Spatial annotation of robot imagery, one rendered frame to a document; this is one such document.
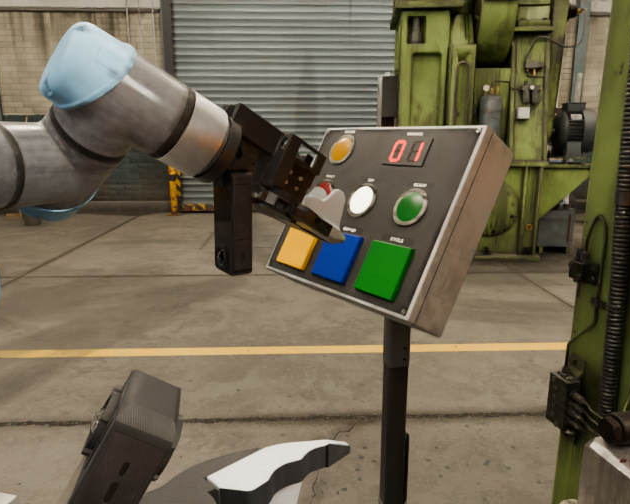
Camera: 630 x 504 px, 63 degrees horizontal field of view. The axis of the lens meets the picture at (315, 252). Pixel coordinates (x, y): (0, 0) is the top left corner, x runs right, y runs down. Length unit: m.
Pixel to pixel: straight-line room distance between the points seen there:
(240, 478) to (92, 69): 0.33
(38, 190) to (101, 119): 0.08
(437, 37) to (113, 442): 5.11
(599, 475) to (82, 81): 0.55
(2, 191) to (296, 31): 7.89
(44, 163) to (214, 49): 7.86
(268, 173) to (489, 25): 4.79
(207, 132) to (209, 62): 7.81
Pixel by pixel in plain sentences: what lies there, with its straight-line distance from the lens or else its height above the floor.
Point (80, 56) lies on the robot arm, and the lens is 0.47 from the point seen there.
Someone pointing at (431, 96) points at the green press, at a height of 1.54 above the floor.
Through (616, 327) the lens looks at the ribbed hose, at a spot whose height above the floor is 0.94.
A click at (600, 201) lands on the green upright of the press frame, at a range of 0.82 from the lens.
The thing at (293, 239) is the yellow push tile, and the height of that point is 1.02.
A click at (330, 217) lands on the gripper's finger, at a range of 0.61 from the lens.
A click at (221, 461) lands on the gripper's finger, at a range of 0.33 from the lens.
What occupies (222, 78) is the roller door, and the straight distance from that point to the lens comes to 8.27.
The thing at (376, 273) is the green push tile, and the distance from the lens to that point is 0.71.
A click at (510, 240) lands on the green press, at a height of 0.19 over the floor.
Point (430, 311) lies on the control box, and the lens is 0.70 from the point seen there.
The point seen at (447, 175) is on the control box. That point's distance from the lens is 0.72.
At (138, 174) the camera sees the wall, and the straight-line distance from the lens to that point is 8.57.
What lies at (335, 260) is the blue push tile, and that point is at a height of 1.00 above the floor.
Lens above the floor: 1.19
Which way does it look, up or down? 13 degrees down
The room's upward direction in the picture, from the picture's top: straight up
